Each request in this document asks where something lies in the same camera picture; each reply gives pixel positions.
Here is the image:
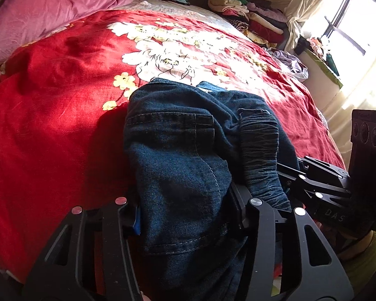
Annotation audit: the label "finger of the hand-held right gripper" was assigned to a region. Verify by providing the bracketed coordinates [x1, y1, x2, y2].
[276, 162, 352, 209]
[299, 156, 352, 192]

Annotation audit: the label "green-edged cloth cover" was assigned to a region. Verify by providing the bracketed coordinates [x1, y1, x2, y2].
[304, 45, 344, 89]

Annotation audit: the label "cream curtain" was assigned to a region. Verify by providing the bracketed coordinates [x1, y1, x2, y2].
[284, 0, 376, 123]

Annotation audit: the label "red floral bedspread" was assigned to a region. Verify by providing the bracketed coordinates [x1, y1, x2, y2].
[0, 0, 347, 289]

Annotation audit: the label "lavender cloth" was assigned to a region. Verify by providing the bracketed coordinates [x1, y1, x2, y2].
[268, 48, 309, 82]

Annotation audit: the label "pink quilt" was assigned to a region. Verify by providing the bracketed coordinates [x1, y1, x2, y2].
[0, 0, 145, 74]

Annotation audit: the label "window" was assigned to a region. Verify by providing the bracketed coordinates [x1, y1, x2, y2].
[324, 0, 376, 54]

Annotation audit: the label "pile of folded clothes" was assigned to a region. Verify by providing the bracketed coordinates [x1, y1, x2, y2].
[208, 0, 289, 49]

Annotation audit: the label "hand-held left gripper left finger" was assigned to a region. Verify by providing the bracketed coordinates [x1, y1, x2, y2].
[25, 196, 145, 301]

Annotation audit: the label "blue denim pants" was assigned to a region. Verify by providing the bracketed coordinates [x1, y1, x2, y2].
[124, 78, 301, 301]

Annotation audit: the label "white cabinet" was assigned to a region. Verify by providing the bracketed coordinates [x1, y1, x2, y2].
[303, 50, 342, 109]

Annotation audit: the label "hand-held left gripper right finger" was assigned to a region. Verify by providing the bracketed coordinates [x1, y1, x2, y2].
[229, 183, 354, 301]

